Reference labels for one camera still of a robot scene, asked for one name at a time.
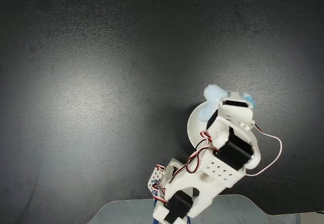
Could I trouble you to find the skyblue plush doll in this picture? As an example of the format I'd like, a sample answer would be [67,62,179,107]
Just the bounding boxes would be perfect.
[203,84,257,124]

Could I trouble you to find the white ceramic bowl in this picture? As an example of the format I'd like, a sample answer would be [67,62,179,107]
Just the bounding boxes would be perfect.
[187,101,259,150]

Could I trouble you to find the grey cloth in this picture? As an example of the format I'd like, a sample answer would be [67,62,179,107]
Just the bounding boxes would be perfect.
[197,195,302,224]

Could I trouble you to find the blue table clamp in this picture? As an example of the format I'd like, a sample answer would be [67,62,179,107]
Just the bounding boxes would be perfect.
[151,180,159,224]

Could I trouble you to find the red white servo cable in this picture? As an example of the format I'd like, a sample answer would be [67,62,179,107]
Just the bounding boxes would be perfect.
[247,124,283,176]
[186,131,219,174]

